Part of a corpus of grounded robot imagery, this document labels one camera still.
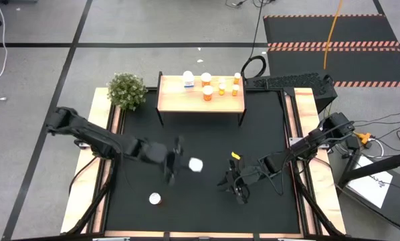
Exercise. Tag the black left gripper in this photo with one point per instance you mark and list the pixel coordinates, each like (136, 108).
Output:
(156, 154)

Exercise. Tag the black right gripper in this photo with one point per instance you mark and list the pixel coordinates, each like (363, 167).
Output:
(250, 175)

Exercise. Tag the white blue-label supplement bottle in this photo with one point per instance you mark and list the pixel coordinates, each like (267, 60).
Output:
(196, 164)
(188, 80)

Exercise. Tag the large orange pill bottle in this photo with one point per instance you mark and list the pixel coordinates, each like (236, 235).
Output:
(207, 92)
(154, 198)
(205, 79)

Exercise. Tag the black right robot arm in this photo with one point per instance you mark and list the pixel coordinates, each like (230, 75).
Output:
(307, 142)

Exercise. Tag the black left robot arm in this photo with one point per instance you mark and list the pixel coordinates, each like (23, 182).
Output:
(86, 132)

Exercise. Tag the wooden shelf black metal legs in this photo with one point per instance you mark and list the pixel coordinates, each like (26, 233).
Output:
(186, 102)

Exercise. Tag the yellow tape tag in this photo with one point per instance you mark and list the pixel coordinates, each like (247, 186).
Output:
(235, 156)

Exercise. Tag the black table mat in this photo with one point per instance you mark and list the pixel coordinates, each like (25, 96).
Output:
(200, 214)

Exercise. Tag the artificial green potted plant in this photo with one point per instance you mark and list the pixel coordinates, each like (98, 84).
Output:
(126, 90)

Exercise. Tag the black perforated computer tower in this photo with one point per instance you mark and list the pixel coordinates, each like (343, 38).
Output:
(287, 82)

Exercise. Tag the white paper sheet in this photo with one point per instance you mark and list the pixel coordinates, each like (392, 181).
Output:
(367, 187)

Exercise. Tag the black orange-striped floor mat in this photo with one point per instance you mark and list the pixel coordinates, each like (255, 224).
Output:
(303, 63)
(303, 30)

